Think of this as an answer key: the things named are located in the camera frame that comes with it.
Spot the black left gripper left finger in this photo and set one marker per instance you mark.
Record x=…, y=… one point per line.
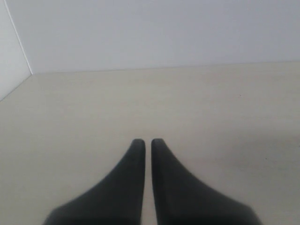
x=116, y=200

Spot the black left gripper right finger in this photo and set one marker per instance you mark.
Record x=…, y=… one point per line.
x=182, y=199

